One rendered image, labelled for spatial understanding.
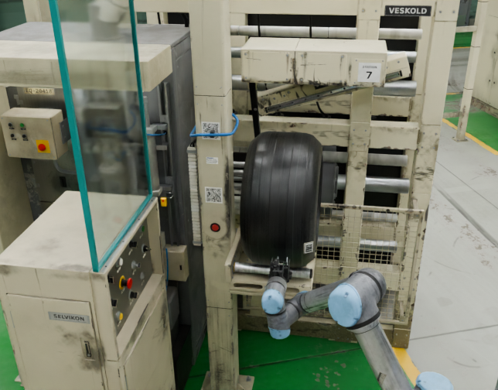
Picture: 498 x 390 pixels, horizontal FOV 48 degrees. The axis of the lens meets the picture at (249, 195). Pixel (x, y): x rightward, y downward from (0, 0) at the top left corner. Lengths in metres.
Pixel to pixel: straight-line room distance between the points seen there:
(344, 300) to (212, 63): 1.03
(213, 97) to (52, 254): 0.84
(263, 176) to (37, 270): 0.88
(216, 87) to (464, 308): 2.38
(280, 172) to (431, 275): 2.21
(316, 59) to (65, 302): 1.36
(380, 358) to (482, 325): 2.08
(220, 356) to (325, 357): 0.74
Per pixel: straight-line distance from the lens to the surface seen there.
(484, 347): 3.70
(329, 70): 2.43
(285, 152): 2.24
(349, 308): 1.74
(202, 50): 2.21
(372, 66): 2.42
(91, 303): 1.99
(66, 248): 2.07
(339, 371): 3.34
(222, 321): 2.79
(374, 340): 1.80
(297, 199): 2.17
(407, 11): 2.71
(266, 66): 2.45
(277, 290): 2.02
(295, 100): 2.61
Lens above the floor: 2.31
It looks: 27 degrees down
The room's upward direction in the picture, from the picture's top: 1 degrees counter-clockwise
